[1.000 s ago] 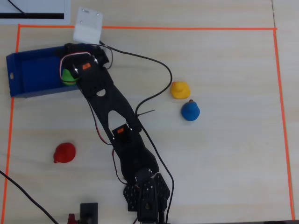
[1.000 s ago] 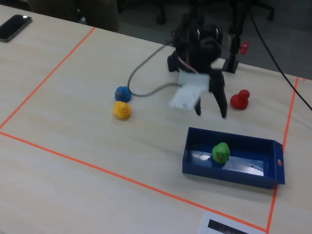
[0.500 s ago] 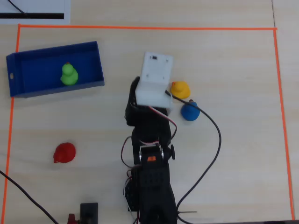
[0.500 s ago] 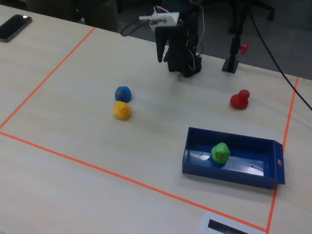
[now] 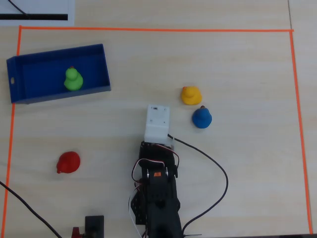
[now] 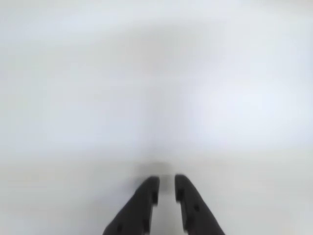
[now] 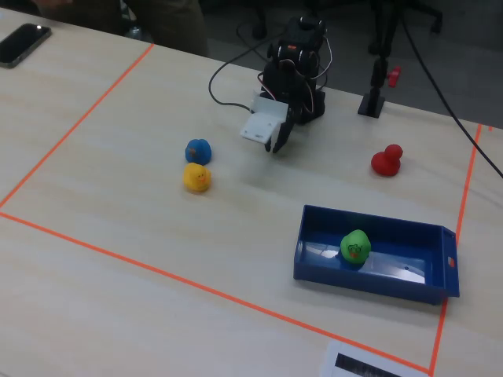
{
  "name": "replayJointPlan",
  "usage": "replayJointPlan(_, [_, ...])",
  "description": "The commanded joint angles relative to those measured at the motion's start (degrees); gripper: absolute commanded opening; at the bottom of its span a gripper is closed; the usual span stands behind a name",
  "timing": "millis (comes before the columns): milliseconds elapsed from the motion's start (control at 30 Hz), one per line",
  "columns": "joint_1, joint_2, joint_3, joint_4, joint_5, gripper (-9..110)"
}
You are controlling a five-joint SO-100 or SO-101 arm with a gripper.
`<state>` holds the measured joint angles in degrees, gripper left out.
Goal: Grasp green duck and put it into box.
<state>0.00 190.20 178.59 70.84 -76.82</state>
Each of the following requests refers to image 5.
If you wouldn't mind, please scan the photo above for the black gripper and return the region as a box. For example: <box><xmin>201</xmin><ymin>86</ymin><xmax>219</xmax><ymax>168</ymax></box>
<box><xmin>139</xmin><ymin>140</ymin><xmax>180</xmax><ymax>179</ymax></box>

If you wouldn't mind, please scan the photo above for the green rubber duck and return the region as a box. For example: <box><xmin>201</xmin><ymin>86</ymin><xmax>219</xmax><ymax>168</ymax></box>
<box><xmin>63</xmin><ymin>65</ymin><xmax>84</xmax><ymax>92</ymax></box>

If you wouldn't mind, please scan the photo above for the blue rubber duck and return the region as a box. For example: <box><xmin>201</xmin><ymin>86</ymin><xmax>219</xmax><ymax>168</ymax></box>
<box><xmin>192</xmin><ymin>106</ymin><xmax>213</xmax><ymax>129</ymax></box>

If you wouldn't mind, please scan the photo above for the yellow rubber duck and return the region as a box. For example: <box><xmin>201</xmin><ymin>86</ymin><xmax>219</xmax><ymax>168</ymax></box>
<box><xmin>180</xmin><ymin>86</ymin><xmax>203</xmax><ymax>107</ymax></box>

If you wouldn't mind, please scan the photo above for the red rubber duck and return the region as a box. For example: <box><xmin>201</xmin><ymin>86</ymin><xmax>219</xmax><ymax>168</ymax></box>
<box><xmin>56</xmin><ymin>151</ymin><xmax>81</xmax><ymax>174</ymax></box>

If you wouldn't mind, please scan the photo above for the small black box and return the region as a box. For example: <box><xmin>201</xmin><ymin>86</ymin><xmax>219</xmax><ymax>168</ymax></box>
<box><xmin>84</xmin><ymin>215</ymin><xmax>105</xmax><ymax>238</ymax></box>

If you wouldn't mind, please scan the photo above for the blue plastic box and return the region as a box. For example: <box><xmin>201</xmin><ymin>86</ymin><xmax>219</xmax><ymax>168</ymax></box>
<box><xmin>6</xmin><ymin>44</ymin><xmax>111</xmax><ymax>105</ymax></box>

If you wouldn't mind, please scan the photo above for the long horizontal orange tape line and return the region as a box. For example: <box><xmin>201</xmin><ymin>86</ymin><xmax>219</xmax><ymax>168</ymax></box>
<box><xmin>19</xmin><ymin>25</ymin><xmax>295</xmax><ymax>33</ymax></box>

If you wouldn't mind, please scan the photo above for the white paper with black bar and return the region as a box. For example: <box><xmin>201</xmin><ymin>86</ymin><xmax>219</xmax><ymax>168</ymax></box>
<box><xmin>0</xmin><ymin>0</ymin><xmax>75</xmax><ymax>26</ymax></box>

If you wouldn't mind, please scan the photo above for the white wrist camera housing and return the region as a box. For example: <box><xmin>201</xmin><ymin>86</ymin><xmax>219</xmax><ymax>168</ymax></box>
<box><xmin>144</xmin><ymin>104</ymin><xmax>177</xmax><ymax>151</ymax></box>

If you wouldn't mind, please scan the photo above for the black camera cable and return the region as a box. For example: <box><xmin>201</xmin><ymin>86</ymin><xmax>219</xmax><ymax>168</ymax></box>
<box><xmin>167</xmin><ymin>133</ymin><xmax>229</xmax><ymax>233</ymax></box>

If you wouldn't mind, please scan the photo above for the thick black cable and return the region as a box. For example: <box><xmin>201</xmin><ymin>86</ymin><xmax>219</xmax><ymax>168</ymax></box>
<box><xmin>0</xmin><ymin>180</ymin><xmax>63</xmax><ymax>238</ymax></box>

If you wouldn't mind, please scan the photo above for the thin black cable on paper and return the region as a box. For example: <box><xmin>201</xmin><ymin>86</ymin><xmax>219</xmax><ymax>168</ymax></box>
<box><xmin>8</xmin><ymin>0</ymin><xmax>30</xmax><ymax>17</ymax></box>

